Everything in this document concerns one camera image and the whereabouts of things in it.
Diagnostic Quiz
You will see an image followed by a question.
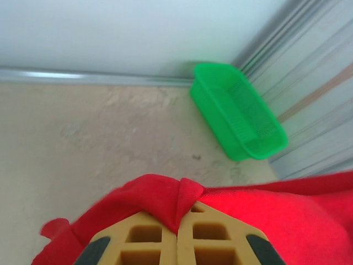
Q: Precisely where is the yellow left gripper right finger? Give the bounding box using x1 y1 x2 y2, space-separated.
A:
176 200 287 265

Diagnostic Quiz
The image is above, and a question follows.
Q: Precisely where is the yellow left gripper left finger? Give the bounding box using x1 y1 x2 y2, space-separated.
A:
74 211 178 265

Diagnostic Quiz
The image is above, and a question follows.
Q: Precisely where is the red t-shirt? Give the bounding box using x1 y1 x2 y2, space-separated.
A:
30 170 353 265

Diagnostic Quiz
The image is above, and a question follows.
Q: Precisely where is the green plastic basket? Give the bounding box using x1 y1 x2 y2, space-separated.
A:
189 62 290 162

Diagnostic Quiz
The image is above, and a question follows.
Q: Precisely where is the thin aluminium table rail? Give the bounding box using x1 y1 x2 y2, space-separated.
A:
0 65 197 88

